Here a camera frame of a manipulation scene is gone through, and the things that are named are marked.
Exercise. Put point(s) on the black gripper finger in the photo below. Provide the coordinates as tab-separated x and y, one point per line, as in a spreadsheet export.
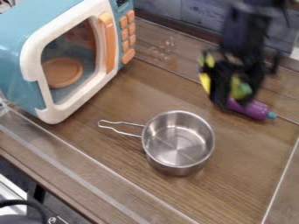
220	77
252	77

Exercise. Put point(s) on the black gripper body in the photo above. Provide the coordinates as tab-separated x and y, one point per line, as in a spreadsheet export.
240	51

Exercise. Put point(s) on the yellow toy banana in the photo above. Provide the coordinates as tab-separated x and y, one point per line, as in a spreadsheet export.
207	60

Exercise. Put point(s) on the purple toy eggplant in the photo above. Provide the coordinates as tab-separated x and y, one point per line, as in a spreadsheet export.
255	110

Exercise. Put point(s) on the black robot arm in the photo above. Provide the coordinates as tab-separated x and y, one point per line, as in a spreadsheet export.
253	12

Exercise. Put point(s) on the blue toy microwave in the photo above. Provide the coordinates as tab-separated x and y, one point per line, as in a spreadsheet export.
63	48

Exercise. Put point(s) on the silver pot with handle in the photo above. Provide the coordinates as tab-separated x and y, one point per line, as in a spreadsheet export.
177	140

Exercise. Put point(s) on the black table leg bracket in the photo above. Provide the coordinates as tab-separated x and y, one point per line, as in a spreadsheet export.
49	204

